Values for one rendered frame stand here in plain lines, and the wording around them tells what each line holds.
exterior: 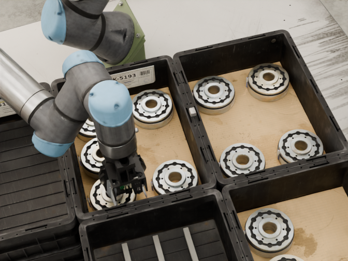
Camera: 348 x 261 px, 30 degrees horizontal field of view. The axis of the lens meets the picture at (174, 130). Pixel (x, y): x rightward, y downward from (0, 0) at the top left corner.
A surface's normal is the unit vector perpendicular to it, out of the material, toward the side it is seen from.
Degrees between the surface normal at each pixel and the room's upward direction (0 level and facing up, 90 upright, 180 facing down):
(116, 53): 80
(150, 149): 0
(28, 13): 0
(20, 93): 31
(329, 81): 0
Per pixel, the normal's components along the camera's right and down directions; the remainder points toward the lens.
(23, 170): -0.04, -0.61
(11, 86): -0.16, -0.11
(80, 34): 0.43, 0.66
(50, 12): -0.80, -0.05
